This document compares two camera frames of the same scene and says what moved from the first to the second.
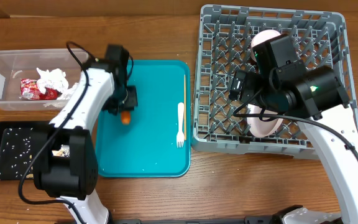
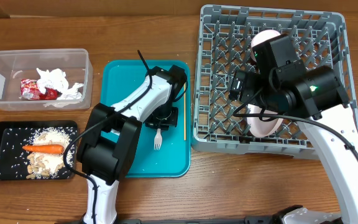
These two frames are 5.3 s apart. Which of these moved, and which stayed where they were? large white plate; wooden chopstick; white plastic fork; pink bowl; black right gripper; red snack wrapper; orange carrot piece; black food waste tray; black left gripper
Moved: black left gripper; orange carrot piece; white plastic fork
Stayed: black food waste tray; black right gripper; pink bowl; red snack wrapper; wooden chopstick; large white plate
